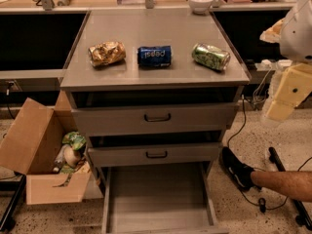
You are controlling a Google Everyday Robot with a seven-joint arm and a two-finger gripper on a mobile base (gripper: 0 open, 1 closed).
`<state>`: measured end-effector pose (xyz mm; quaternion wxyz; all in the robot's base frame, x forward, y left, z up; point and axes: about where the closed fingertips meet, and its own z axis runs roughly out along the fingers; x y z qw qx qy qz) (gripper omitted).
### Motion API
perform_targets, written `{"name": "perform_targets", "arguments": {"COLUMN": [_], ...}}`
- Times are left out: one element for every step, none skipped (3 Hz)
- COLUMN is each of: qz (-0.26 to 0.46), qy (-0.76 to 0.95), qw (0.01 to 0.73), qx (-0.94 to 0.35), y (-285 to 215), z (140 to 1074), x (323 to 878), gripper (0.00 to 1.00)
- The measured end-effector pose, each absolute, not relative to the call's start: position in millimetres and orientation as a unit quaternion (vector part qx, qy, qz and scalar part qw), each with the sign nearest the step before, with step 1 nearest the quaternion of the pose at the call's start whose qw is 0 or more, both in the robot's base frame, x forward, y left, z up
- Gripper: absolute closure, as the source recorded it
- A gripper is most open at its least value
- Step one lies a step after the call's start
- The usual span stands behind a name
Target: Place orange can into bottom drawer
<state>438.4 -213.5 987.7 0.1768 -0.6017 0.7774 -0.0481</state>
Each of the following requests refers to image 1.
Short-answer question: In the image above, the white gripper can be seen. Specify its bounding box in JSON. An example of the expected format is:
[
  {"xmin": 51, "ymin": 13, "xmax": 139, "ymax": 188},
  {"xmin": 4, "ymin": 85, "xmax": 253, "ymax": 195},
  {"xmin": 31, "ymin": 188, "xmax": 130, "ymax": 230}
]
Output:
[{"xmin": 259, "ymin": 0, "xmax": 312, "ymax": 122}]

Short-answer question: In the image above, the crushed orange gold can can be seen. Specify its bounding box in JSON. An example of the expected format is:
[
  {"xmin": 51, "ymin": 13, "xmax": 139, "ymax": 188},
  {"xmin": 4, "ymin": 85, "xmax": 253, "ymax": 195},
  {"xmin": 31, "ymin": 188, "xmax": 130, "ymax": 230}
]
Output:
[{"xmin": 88, "ymin": 41, "xmax": 126, "ymax": 67}]

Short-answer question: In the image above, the green soda can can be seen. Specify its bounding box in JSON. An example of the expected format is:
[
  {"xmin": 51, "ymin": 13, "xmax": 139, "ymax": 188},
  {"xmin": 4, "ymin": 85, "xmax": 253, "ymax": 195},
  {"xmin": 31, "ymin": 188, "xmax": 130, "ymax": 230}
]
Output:
[{"xmin": 191, "ymin": 43, "xmax": 231, "ymax": 72}]

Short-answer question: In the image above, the top grey drawer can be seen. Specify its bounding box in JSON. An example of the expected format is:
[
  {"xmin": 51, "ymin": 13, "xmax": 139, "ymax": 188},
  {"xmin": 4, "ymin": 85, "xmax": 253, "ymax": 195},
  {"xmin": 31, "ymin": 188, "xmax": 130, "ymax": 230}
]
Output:
[{"xmin": 72, "ymin": 103, "xmax": 237, "ymax": 137}]

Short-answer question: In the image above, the grey drawer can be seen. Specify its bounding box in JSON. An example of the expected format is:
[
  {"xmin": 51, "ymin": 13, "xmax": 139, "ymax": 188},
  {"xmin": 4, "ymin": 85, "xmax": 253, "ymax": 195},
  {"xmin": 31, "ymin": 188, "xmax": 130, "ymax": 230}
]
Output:
[
  {"xmin": 101, "ymin": 163, "xmax": 229, "ymax": 234},
  {"xmin": 72, "ymin": 103, "xmax": 237, "ymax": 137},
  {"xmin": 88, "ymin": 142, "xmax": 221, "ymax": 167}
]

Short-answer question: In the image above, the blue pepsi can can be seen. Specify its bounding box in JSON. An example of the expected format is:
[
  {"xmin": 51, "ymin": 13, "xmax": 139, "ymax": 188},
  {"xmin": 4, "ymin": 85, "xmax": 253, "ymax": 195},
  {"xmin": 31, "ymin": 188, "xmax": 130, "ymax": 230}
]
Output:
[{"xmin": 137, "ymin": 46, "xmax": 172, "ymax": 67}]

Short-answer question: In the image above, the middle grey drawer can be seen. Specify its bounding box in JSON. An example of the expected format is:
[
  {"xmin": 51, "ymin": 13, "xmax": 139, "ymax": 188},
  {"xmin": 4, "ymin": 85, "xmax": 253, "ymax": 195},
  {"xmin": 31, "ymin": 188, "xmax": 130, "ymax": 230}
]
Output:
[{"xmin": 88, "ymin": 142, "xmax": 221, "ymax": 167}]

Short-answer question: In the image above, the grey drawer cabinet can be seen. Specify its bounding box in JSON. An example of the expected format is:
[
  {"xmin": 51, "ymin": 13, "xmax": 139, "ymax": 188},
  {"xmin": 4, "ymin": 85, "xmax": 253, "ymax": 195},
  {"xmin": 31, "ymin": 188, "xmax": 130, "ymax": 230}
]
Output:
[{"xmin": 61, "ymin": 8, "xmax": 250, "ymax": 153}]

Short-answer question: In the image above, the bottom grey drawer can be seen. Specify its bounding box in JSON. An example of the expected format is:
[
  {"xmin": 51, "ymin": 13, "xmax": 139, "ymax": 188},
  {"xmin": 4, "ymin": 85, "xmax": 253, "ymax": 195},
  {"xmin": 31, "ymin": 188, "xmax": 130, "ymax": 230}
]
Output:
[{"xmin": 101, "ymin": 163, "xmax": 229, "ymax": 234}]

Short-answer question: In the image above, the white power strip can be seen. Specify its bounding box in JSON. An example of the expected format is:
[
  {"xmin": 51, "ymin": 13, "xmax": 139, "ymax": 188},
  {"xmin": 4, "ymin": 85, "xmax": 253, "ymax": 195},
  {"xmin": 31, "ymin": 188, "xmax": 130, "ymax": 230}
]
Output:
[{"xmin": 260, "ymin": 59, "xmax": 293, "ymax": 69}]

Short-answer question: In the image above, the white bowl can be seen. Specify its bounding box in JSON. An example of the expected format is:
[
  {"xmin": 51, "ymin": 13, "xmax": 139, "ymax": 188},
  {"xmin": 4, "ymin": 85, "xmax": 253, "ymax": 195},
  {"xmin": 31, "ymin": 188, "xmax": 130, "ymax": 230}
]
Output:
[{"xmin": 187, "ymin": 0, "xmax": 214, "ymax": 14}]

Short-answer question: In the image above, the black shoe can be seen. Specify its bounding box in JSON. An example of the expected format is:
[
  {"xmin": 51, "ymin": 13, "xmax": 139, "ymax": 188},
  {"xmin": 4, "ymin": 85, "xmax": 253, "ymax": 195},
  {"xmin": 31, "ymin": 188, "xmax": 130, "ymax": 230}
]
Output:
[{"xmin": 220, "ymin": 147, "xmax": 254, "ymax": 191}]

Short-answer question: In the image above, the bare human leg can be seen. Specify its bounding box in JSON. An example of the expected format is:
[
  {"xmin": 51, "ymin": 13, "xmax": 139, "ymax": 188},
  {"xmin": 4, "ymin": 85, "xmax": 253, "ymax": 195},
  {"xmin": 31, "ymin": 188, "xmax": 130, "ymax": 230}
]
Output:
[{"xmin": 251, "ymin": 172, "xmax": 312, "ymax": 202}]

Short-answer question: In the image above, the black metal floor bar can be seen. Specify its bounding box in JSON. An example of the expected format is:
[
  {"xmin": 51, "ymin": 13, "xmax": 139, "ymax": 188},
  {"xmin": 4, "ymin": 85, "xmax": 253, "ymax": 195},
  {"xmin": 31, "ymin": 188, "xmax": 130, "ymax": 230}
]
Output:
[{"xmin": 268, "ymin": 147, "xmax": 312, "ymax": 231}]

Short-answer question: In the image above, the green snack bag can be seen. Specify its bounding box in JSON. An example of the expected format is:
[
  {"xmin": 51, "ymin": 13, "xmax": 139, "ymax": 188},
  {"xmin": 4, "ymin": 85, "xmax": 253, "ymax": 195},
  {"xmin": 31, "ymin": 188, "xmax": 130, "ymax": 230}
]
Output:
[{"xmin": 61, "ymin": 132, "xmax": 86, "ymax": 151}]

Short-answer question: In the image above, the clear plastic bottle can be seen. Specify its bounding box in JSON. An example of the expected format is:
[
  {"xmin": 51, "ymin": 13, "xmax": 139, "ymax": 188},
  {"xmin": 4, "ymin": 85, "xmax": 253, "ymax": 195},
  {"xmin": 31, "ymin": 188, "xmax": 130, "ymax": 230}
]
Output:
[{"xmin": 53, "ymin": 144, "xmax": 70, "ymax": 173}]

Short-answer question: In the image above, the open cardboard box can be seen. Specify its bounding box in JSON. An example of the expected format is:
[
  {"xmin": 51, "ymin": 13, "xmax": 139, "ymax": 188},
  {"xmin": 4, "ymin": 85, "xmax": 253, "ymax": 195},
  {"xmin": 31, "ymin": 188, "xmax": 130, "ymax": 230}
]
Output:
[{"xmin": 0, "ymin": 92, "xmax": 102, "ymax": 205}]

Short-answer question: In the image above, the black stand leg left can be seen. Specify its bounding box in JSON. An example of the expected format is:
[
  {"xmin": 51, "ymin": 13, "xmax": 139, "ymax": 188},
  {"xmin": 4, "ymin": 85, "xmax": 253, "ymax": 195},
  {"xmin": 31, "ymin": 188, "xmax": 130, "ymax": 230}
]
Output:
[{"xmin": 0, "ymin": 174, "xmax": 26, "ymax": 234}]

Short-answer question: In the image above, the black cable on floor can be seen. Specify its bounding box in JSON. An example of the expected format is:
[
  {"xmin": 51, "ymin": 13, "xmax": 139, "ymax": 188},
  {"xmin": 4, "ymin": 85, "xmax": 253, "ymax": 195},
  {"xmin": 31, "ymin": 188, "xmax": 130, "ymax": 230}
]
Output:
[{"xmin": 225, "ymin": 95, "xmax": 312, "ymax": 213}]

